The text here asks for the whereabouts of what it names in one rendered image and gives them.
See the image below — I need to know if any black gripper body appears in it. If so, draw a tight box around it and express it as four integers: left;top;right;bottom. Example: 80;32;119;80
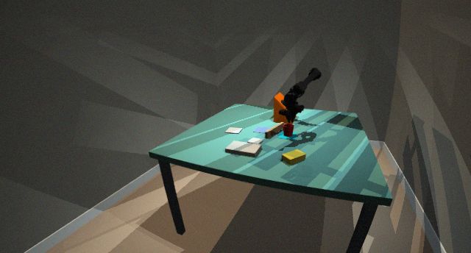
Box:
279;101;297;115

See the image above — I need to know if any yellow rectangular block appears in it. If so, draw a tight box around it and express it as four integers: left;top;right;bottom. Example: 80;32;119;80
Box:
281;150;305;165

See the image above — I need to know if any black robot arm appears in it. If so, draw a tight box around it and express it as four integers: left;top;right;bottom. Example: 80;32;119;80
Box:
281;68;321;113

